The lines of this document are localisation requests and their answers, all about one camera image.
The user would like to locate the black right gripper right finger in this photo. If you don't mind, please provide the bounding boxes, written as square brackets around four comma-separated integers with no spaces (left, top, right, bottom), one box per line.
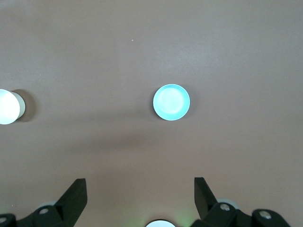
[189,177,291,227]

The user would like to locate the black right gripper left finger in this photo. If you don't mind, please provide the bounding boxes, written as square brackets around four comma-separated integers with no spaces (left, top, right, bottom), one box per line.
[0,178,88,227]

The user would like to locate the blue plastic bowl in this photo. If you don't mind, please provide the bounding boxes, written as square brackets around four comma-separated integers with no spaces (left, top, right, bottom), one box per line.
[152,84,191,122]

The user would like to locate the white plastic bowl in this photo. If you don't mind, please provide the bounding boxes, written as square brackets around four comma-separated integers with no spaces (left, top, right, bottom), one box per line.
[0,89,27,125]

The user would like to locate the brown table cover mat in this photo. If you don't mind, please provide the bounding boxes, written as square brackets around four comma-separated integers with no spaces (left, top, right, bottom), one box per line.
[0,0,303,227]

